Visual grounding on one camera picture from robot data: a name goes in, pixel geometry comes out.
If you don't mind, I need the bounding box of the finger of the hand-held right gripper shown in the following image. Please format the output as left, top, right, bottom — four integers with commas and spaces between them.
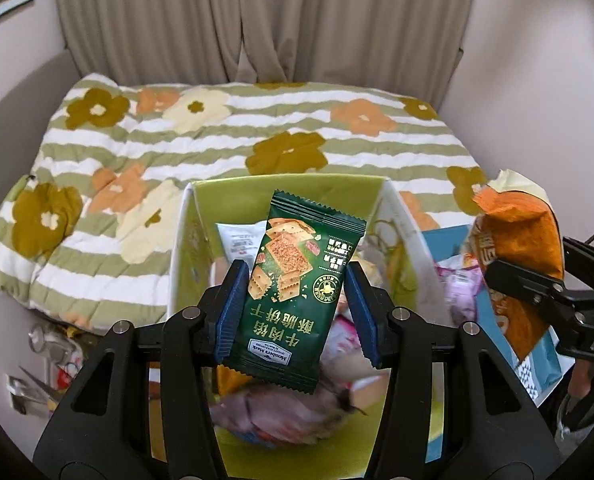
563, 237, 594, 291
486, 259, 578, 328

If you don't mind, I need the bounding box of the green cardboard box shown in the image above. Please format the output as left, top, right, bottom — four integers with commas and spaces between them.
167, 172, 452, 478

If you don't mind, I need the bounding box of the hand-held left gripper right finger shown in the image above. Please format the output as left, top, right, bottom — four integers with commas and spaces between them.
344, 261, 562, 480

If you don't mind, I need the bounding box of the wall outlet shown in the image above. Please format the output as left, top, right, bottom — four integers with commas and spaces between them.
6, 374, 45, 413

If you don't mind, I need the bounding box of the blue patterned tablecloth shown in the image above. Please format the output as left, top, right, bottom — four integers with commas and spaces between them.
422, 225, 562, 463

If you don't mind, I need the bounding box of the pinkish red snack packet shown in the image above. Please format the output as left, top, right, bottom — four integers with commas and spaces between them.
324, 310, 374, 378

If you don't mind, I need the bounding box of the green cracker packet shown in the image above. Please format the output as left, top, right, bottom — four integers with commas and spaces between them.
221, 189, 368, 395

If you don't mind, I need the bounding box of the pink snack packet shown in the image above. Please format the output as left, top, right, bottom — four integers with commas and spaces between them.
436, 255, 484, 323

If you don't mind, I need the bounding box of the floral striped blanket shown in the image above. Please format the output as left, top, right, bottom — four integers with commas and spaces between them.
0, 72, 490, 333

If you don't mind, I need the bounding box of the grey headboard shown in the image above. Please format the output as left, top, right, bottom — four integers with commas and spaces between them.
0, 47, 78, 131

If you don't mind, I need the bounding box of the glass jar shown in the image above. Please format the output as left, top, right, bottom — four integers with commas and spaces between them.
30, 324, 73, 366

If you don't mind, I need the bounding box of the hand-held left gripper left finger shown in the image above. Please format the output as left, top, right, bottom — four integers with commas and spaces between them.
32, 259, 250, 480

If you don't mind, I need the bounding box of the beige curtain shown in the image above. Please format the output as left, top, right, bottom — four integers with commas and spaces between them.
52, 0, 480, 106

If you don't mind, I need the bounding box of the purple snack packet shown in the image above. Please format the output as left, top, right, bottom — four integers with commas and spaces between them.
212, 385, 353, 447

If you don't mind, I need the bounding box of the person's right hand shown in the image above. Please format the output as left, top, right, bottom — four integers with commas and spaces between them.
569, 360, 594, 398

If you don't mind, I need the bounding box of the orange snack packet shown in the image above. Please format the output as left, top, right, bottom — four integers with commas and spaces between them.
461, 169, 565, 363

